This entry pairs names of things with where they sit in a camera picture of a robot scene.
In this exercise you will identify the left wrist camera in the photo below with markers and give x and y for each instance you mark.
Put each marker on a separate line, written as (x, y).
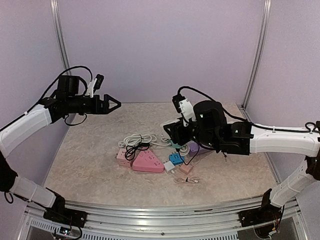
(94, 84)

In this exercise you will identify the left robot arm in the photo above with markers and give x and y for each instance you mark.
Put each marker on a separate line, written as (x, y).
(42, 114)

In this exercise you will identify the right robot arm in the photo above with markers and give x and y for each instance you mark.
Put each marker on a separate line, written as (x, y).
(292, 140)

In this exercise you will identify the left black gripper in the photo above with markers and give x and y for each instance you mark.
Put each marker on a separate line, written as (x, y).
(104, 109)

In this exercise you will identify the aluminium post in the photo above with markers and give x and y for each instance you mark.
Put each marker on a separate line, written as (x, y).
(55, 11)
(258, 53)

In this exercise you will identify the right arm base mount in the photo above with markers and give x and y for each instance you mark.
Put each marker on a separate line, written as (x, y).
(255, 216)

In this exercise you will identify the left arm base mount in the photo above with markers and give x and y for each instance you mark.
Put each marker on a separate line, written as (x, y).
(70, 217)

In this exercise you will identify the left aluminium post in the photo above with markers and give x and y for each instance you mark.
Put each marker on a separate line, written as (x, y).
(55, 11)

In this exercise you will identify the blue square plug adapter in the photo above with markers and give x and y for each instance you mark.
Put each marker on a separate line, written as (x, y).
(176, 159)

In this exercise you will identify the right aluminium post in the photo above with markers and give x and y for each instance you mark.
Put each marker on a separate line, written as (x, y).
(258, 53)

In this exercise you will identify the aluminium front rail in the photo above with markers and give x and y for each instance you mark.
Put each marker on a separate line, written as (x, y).
(107, 222)

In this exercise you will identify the mint green charger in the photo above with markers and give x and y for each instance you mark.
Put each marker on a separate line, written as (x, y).
(176, 145)

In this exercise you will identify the pink cube socket adapter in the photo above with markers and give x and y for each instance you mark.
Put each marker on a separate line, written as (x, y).
(122, 161)

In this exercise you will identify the purple power strip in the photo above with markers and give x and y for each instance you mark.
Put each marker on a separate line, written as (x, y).
(194, 149)

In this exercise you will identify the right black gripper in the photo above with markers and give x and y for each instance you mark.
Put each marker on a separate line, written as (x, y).
(176, 134)

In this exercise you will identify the pink triangular power socket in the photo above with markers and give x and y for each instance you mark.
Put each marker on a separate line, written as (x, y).
(146, 161)

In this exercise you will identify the small pink charger plug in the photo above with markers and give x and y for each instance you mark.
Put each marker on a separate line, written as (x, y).
(186, 169)

